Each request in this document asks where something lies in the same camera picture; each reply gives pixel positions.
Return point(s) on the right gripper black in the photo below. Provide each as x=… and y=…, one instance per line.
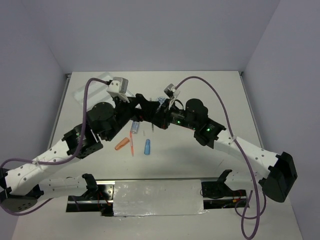
x=163, y=114

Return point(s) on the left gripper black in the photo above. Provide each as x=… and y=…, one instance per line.
x=145, y=113

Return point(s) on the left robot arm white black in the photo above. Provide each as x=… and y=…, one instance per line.
x=24, y=186

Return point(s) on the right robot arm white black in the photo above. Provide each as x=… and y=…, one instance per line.
x=278, y=171

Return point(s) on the blue white round jar left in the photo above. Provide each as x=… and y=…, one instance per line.
x=161, y=100

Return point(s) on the clear spray bottle blue cap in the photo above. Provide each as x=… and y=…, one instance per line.
x=134, y=127

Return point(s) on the orange thin pen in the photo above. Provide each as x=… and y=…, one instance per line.
x=131, y=143

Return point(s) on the blue translucent cap case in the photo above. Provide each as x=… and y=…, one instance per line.
x=147, y=147

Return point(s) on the orange translucent cap case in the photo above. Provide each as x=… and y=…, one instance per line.
x=122, y=143

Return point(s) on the white compartment tray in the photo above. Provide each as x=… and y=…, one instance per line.
x=97, y=91

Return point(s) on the silver foil covered panel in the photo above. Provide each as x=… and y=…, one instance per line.
x=157, y=198

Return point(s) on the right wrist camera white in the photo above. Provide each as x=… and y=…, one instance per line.
x=172, y=93

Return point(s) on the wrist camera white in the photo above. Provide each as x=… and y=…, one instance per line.
x=172, y=93
x=118, y=88

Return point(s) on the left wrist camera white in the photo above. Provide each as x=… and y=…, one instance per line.
x=118, y=88

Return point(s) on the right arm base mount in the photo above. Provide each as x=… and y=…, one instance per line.
x=217, y=195

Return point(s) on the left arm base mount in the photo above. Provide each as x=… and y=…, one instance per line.
x=101, y=202

